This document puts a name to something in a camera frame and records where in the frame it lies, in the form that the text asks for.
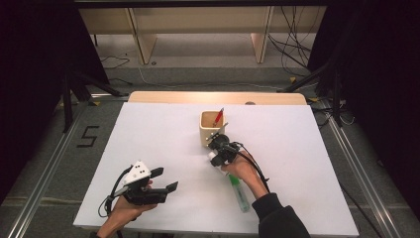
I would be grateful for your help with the white board sheet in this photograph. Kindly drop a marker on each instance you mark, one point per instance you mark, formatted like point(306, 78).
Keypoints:
point(290, 139)

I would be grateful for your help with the person's right hand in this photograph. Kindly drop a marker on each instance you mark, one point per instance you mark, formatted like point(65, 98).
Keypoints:
point(244, 172)

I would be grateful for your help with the red pen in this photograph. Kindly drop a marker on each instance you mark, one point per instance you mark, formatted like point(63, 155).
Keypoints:
point(218, 117)

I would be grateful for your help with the dark curtain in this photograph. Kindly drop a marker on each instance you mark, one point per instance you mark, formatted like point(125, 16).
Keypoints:
point(386, 82)
point(29, 82)

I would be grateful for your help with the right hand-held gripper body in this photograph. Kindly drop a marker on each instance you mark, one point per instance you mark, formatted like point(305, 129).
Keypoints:
point(228, 148)

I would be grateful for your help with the person's left hand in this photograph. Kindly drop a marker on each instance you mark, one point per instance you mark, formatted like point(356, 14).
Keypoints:
point(120, 214)

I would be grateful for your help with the light wooden bench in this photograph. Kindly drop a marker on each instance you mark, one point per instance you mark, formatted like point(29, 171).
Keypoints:
point(198, 20)

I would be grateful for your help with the aluminium floor rail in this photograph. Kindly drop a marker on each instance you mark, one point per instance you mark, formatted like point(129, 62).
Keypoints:
point(363, 178)
point(43, 185)

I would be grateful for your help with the green marker with white cap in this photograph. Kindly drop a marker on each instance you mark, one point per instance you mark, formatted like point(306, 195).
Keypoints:
point(239, 193)

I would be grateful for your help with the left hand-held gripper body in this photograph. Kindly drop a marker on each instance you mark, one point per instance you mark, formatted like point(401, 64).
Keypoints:
point(138, 173)

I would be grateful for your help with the beige wooden pen holder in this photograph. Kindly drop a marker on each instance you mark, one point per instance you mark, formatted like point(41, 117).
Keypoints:
point(205, 136)

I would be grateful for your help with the black stand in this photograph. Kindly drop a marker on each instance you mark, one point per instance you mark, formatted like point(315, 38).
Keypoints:
point(67, 105)
point(336, 99)

